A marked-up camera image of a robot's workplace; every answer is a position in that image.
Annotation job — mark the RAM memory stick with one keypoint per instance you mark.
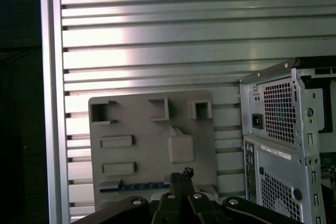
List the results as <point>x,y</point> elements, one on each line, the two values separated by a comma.
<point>136,186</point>

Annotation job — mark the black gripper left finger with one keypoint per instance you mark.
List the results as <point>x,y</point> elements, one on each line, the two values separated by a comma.
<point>165,208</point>

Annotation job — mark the grey parts rack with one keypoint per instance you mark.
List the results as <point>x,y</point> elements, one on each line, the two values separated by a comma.
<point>147,145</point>

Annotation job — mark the black PC case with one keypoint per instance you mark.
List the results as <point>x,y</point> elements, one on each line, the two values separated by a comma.
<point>300,119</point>

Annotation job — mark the grey power supply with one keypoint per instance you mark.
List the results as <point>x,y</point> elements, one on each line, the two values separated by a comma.
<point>256,108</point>

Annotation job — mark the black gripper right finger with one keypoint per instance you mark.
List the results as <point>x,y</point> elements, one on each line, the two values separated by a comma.
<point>202,208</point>

